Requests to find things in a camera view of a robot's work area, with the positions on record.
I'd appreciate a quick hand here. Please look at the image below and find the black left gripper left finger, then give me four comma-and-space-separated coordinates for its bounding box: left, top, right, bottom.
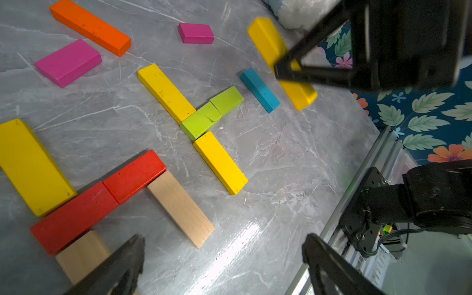
65, 234, 145, 295

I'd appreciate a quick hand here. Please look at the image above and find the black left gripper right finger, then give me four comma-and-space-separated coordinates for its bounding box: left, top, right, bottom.
302, 234, 383, 295

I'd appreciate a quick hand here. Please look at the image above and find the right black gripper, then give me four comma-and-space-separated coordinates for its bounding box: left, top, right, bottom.
274, 1, 472, 92

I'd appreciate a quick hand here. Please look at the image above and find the natural wood block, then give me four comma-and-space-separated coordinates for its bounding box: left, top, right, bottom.
56, 231, 113, 286
147, 171, 215, 248

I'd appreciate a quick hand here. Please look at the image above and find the red block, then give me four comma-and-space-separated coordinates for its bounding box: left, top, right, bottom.
30, 183, 119, 255
103, 150, 167, 204

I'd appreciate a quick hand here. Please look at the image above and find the long yellow block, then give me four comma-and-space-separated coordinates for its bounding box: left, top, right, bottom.
1, 119, 77, 217
193, 131, 248, 195

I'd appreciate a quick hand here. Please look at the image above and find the small lime green block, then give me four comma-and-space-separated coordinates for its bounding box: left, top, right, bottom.
210, 86, 244, 116

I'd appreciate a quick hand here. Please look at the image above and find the lime green square block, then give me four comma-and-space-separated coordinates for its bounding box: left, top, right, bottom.
180, 102, 222, 142

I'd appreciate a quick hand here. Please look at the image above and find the magenta block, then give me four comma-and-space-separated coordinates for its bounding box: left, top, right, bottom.
34, 39, 102, 88
178, 23, 215, 44

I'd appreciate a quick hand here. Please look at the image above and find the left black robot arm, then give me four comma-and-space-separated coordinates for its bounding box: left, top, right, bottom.
69, 160, 472, 295

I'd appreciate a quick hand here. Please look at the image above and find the white teddy bear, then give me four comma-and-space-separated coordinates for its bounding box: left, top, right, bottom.
263, 0, 339, 30

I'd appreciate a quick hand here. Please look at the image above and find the teal blue block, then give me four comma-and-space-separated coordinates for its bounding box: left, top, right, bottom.
240, 68, 280, 113

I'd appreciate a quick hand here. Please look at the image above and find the long orange block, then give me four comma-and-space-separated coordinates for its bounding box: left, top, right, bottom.
50, 0, 132, 57

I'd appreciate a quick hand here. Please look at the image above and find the metal base rail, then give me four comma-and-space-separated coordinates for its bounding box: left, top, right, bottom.
286, 128, 412, 295

